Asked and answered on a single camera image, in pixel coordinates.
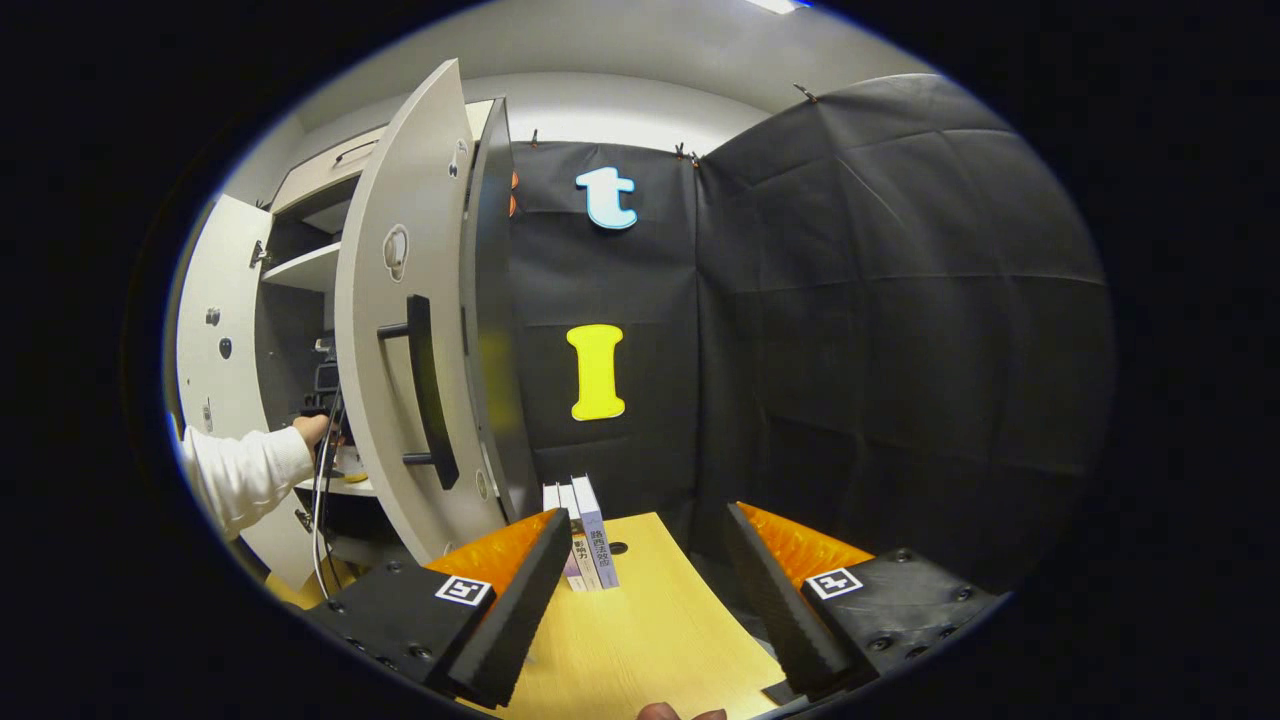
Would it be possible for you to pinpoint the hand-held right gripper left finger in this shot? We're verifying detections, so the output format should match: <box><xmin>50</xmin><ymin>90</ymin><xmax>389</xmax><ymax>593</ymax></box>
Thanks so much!
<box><xmin>305</xmin><ymin>508</ymin><xmax>573</xmax><ymax>711</ymax></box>

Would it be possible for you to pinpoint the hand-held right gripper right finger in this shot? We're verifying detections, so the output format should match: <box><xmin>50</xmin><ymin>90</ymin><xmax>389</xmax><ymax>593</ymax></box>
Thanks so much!
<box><xmin>725</xmin><ymin>502</ymin><xmax>1006</xmax><ymax>704</ymax></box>

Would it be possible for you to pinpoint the white shoe cabinet door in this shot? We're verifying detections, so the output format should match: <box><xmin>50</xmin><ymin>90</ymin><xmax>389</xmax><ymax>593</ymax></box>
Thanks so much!
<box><xmin>173</xmin><ymin>194</ymin><xmax>321</xmax><ymax>593</ymax></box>
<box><xmin>335</xmin><ymin>58</ymin><xmax>513</xmax><ymax>566</ymax></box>

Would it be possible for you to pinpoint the white shoe cabinet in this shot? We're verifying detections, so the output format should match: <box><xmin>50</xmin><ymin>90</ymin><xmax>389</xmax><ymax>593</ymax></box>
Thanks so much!
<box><xmin>250</xmin><ymin>97</ymin><xmax>546</xmax><ymax>581</ymax></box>

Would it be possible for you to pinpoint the white cabinet drawer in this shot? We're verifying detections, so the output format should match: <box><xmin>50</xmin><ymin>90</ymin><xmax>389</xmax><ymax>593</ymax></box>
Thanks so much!
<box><xmin>268</xmin><ymin>98</ymin><xmax>496</xmax><ymax>216</ymax></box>

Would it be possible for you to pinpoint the white book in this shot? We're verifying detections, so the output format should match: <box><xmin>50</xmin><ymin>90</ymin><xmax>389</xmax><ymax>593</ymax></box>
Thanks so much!
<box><xmin>557</xmin><ymin>483</ymin><xmax>591</xmax><ymax>593</ymax></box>

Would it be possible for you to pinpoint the black backdrop cloth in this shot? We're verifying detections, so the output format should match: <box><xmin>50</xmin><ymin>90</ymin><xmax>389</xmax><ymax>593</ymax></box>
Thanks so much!
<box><xmin>505</xmin><ymin>72</ymin><xmax>1116</xmax><ymax>601</ymax></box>

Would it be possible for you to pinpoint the black door handle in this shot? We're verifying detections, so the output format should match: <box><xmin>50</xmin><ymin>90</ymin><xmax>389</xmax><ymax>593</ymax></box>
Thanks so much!
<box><xmin>377</xmin><ymin>294</ymin><xmax>461</xmax><ymax>491</ymax></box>

